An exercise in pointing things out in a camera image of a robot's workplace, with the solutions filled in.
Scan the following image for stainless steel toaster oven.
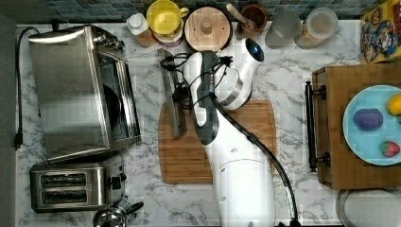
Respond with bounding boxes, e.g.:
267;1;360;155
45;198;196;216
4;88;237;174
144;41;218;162
28;25;141;163

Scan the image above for frosted plastic cup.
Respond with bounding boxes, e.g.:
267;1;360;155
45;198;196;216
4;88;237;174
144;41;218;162
265;11;301;49

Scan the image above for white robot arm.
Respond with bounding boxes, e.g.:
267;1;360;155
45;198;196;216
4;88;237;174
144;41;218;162
183;38;275;227

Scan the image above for yellow mug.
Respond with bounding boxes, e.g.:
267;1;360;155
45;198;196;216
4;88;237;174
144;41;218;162
147;0;189;40

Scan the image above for orange toy fruit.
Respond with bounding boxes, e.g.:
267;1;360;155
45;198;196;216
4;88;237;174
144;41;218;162
386;94;401;115

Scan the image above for purple plush eggplant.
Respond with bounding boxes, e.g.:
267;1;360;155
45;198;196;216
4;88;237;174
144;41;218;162
354;109;384;131

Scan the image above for dark canister with wooden lid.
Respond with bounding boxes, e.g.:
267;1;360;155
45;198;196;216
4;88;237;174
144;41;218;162
183;7;233;52

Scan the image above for wooden tray with black handle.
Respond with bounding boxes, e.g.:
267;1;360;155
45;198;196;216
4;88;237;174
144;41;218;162
305;63;400;190

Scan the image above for yellow cereal box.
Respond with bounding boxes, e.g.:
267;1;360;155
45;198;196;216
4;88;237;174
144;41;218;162
360;0;401;64

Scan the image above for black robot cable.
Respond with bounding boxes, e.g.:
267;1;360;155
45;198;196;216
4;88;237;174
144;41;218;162
207;93;302;227

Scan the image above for black oven power cord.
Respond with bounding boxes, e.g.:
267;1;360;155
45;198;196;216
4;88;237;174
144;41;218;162
12;26;42;150

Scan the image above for light blue plate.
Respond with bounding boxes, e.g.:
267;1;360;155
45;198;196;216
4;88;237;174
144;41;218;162
342;85;401;166

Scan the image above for wooden spoon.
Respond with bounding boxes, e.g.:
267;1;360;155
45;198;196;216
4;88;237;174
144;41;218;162
226;3;256;29

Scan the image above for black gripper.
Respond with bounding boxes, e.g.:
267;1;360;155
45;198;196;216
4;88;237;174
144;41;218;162
172;87;190;110

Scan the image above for bamboo cutting board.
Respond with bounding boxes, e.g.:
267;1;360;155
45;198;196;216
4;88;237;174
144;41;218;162
158;99;277;183

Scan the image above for dark pan inside oven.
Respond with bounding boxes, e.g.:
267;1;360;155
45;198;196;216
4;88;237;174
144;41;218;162
103;85;121;127

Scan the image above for silver two-slot toaster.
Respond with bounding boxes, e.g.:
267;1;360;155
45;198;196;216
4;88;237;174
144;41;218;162
29;155;127;213

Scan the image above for toy strawberry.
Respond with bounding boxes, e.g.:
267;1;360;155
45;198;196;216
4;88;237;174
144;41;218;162
379;141;400;157

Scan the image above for pasta container with clear lid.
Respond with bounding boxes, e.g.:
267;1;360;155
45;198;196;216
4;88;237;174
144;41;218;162
294;8;339;49

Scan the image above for spice jar with white lid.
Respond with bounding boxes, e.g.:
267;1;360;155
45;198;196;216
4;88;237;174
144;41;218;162
127;13;157;48

